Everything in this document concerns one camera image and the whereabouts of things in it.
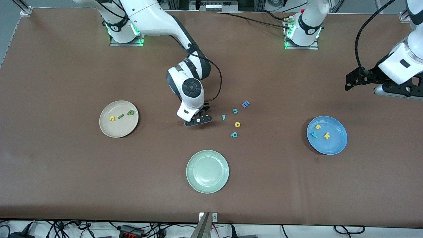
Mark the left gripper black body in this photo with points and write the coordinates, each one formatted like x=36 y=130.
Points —
x=372 y=73

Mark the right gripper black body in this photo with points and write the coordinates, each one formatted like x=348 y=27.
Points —
x=205 y=107

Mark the yellow letter k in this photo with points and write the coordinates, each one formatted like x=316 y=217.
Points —
x=326 y=136

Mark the teal letter y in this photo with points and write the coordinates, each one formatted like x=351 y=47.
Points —
x=314 y=135

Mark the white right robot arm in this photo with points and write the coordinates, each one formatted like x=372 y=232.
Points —
x=155 y=19

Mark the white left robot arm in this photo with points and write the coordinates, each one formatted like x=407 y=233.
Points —
x=310 y=19

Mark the teal letter p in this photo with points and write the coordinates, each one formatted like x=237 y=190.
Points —
x=232 y=135

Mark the blue letter E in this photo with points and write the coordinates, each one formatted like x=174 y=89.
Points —
x=245 y=104

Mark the pale green plate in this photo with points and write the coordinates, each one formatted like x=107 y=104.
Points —
x=207 y=172

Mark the blue plate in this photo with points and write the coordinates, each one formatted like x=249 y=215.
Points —
x=333 y=145

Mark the beige brown plate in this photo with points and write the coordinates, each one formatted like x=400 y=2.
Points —
x=119 y=129

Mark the grey control box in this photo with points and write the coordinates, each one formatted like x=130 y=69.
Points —
x=214 y=6

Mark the aluminium profile beam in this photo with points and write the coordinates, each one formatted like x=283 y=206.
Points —
x=202 y=228

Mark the black orange power strip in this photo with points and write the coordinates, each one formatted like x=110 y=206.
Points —
x=130 y=231

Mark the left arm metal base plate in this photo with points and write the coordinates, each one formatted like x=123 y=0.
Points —
x=302 y=47

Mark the aluminium table corner post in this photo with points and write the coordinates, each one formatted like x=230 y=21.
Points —
x=403 y=16
x=26 y=11

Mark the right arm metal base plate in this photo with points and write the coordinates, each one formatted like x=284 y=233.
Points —
x=125 y=44

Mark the white mounting bracket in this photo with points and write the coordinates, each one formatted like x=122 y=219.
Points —
x=214 y=217

